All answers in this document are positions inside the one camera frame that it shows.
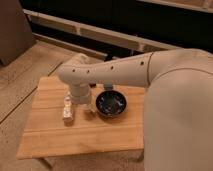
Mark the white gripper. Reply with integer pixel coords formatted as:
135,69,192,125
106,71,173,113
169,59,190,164
69,84,91,104

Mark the dark ceramic bowl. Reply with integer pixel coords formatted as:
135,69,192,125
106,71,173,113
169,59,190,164
95,90,127,118

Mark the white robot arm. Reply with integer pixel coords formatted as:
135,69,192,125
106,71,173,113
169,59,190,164
59,48,213,171

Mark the small white cup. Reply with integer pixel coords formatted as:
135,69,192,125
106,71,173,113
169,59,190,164
83,103,95,113

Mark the teal small object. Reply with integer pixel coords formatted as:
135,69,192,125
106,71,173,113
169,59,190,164
104,84,113,90

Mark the wooden table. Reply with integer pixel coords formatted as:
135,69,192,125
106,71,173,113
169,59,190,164
17,76,145,159

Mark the grey cabinet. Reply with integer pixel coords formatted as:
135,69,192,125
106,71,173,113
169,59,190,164
0,0,36,66

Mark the white shelf rail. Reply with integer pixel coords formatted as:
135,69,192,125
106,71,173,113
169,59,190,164
23,9,178,52

